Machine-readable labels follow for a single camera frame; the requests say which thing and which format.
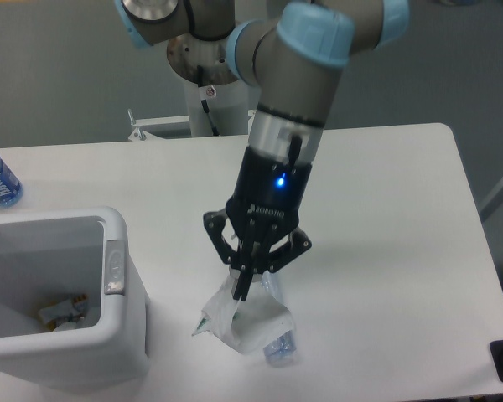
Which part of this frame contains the clear plastic bottle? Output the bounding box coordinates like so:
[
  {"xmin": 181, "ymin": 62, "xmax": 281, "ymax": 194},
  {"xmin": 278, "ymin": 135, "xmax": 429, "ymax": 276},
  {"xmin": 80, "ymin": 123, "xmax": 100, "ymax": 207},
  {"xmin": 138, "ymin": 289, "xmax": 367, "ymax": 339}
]
[{"xmin": 262, "ymin": 272, "xmax": 297, "ymax": 368}]

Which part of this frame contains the white left base bracket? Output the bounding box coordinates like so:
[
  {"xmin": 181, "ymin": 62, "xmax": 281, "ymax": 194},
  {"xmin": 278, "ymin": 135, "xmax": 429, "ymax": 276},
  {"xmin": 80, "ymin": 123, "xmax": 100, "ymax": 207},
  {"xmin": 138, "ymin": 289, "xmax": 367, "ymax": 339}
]
[{"xmin": 127, "ymin": 109, "xmax": 191, "ymax": 142}]

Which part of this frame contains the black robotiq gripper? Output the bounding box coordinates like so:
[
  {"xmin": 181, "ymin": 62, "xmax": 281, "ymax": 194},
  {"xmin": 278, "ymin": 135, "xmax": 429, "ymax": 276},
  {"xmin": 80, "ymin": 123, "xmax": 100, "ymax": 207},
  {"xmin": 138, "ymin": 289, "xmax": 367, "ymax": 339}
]
[{"xmin": 203, "ymin": 144, "xmax": 312, "ymax": 302}]

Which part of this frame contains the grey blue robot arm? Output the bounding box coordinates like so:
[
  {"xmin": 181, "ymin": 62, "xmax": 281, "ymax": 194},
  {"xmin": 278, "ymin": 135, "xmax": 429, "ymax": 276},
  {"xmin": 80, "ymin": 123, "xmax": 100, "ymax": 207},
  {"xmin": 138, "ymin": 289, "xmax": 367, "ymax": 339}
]
[{"xmin": 115, "ymin": 1, "xmax": 410, "ymax": 301}]

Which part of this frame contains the white trash can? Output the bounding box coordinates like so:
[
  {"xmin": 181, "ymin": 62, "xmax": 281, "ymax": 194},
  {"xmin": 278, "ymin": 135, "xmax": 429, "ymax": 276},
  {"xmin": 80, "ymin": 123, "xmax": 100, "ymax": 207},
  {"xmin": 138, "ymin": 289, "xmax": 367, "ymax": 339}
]
[{"xmin": 0, "ymin": 207, "xmax": 149, "ymax": 388}]

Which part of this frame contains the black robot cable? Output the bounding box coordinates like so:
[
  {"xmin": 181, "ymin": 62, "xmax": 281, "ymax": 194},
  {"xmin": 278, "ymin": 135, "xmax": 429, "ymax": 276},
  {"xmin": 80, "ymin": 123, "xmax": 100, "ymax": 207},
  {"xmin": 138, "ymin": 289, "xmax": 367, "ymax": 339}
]
[{"xmin": 195, "ymin": 64, "xmax": 220, "ymax": 137}]

